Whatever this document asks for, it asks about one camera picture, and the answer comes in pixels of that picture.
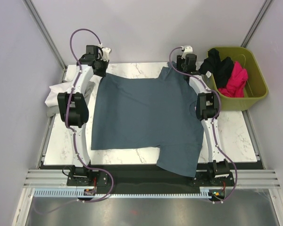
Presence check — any blue-grey t-shirt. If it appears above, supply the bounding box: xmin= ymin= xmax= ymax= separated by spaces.
xmin=91 ymin=67 xmax=204 ymax=177

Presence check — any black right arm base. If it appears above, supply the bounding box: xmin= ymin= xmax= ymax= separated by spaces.
xmin=191 ymin=171 xmax=234 ymax=187

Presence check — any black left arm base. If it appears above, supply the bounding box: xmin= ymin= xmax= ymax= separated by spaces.
xmin=67 ymin=166 xmax=109 ymax=187

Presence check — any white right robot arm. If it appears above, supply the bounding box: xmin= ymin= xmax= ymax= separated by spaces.
xmin=176 ymin=46 xmax=230 ymax=186

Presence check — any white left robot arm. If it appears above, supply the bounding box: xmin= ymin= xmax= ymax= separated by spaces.
xmin=57 ymin=45 xmax=111 ymax=167

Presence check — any black t-shirt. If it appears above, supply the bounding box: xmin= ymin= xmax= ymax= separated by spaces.
xmin=199 ymin=48 xmax=234 ymax=89

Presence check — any pink t-shirt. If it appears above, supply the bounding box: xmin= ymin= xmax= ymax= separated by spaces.
xmin=218 ymin=61 xmax=248 ymax=98

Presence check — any olive green plastic bin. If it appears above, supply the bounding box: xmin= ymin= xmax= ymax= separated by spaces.
xmin=214 ymin=46 xmax=268 ymax=111

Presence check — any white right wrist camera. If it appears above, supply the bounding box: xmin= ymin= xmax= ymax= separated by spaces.
xmin=181 ymin=45 xmax=193 ymax=59

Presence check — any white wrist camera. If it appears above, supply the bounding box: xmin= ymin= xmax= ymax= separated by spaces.
xmin=100 ymin=45 xmax=112 ymax=62
xmin=181 ymin=45 xmax=193 ymax=59

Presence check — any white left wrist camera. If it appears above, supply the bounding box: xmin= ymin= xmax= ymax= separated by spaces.
xmin=100 ymin=45 xmax=112 ymax=62

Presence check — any left aluminium corner post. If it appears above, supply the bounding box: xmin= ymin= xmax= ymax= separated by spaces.
xmin=23 ymin=0 xmax=67 ymax=71

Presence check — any aluminium corner post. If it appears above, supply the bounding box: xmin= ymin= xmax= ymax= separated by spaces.
xmin=241 ymin=0 xmax=274 ymax=48
xmin=23 ymin=0 xmax=67 ymax=71

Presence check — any right aluminium corner post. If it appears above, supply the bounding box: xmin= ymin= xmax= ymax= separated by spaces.
xmin=241 ymin=0 xmax=274 ymax=48

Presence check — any aluminium frame rail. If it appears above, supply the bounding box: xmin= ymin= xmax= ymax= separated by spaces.
xmin=24 ymin=169 xmax=280 ymax=189

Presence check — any light blue cable duct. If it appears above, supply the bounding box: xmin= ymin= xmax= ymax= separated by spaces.
xmin=33 ymin=187 xmax=219 ymax=199

